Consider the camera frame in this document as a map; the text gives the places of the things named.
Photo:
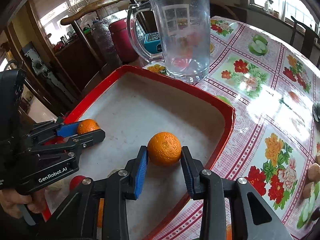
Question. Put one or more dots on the beige block lower left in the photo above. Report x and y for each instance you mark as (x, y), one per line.
(308, 190)

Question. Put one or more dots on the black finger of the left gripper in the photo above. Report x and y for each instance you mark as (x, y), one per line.
(50, 129)
(82, 138)

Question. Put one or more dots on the large orange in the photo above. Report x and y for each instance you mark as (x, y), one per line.
(164, 149)

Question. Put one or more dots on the beige block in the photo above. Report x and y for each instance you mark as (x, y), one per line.
(308, 190)
(314, 172)

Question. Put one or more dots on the small orange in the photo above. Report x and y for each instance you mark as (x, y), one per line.
(86, 126)

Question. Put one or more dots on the beige block middle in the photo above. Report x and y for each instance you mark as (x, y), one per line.
(314, 172)

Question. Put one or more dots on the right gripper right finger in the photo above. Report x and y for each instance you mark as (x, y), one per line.
(251, 216)

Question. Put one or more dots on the clear glass mug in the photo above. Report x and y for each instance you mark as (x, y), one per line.
(184, 32)

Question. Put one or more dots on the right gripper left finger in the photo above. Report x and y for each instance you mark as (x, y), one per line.
(77, 216)

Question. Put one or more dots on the wooden chair curved back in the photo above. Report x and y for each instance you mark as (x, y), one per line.
(99, 7)

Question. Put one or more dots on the dark wooden chair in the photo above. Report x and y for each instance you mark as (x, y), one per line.
(309, 40)

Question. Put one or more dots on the person left hand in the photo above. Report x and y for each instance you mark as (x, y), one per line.
(36, 203)

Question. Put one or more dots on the red tomato in tray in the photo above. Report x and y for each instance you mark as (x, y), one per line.
(55, 140)

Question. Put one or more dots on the red thermos cup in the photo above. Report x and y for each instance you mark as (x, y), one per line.
(121, 41)

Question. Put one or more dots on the red tomato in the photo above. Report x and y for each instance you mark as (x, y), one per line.
(55, 140)
(75, 181)

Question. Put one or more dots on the clear textured bottle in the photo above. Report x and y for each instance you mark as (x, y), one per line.
(102, 36)

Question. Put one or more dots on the floral plastic tablecloth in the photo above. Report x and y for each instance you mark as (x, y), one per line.
(275, 139)

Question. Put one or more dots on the blue box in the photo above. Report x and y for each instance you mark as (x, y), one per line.
(152, 43)

